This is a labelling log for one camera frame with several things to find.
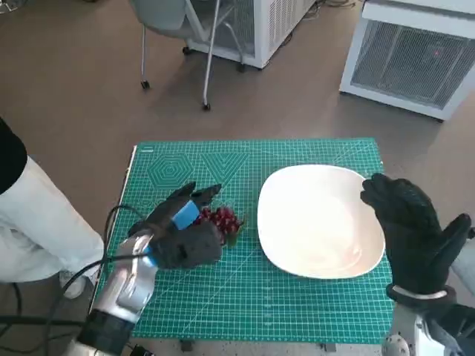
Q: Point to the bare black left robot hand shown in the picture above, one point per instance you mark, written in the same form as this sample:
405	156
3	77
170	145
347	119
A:
167	213

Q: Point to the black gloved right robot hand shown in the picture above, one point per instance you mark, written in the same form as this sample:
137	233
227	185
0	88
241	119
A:
412	230

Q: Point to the red toy grape bunch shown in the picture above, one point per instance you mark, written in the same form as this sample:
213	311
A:
224	220

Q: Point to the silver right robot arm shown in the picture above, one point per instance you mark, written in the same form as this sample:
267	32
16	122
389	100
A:
406	326

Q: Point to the white square plate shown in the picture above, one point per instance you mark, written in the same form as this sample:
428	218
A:
315	222

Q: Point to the green cutting mat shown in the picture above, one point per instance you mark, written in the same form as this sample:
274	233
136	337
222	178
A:
241	293

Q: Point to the person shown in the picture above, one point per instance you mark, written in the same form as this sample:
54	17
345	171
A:
41	230

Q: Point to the large white mesh cabinet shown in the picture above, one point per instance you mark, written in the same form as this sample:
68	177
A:
408	59

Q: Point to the grey chair on castors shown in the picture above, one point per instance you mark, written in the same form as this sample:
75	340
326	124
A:
163	15

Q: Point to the white mesh cabinet on castors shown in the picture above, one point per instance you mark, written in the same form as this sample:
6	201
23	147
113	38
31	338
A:
271	22

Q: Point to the silver stool base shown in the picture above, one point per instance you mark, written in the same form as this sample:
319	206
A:
7	4

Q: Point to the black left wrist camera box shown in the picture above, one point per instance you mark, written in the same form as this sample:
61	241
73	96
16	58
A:
193	246

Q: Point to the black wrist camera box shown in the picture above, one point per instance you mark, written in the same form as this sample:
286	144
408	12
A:
193	246
456	330

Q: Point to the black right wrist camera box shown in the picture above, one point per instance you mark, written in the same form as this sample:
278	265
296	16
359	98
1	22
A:
456	330

